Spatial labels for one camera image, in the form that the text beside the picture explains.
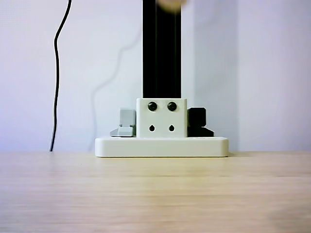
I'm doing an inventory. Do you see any beige blurred object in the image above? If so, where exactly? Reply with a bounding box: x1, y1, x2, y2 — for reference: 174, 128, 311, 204
156, 0, 188, 12

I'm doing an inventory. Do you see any white post socket block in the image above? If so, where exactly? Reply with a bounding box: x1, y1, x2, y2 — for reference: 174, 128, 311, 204
136, 97, 189, 139

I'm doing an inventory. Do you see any light grey corner bracket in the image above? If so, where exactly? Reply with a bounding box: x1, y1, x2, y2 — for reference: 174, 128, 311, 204
109, 107, 137, 137

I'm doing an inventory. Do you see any white perforated stand base plate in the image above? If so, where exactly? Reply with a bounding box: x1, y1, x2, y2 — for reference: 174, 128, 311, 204
94, 136, 230, 158

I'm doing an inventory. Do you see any black corner bracket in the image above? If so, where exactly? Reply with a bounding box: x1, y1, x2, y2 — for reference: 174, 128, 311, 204
187, 106, 215, 138

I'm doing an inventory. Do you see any thin hanging cable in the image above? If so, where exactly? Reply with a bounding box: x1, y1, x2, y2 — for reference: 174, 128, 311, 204
49, 0, 72, 152

